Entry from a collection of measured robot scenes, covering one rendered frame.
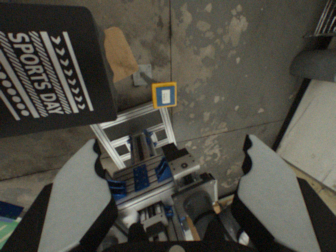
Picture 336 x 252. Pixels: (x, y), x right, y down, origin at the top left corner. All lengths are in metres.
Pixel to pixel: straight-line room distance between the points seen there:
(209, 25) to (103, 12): 1.10
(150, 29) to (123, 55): 0.38
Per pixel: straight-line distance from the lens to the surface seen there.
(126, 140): 1.63
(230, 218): 0.64
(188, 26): 1.77
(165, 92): 0.66
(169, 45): 1.67
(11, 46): 0.73
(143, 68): 1.60
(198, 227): 0.70
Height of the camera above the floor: 1.59
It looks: 57 degrees down
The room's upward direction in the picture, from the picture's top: 147 degrees clockwise
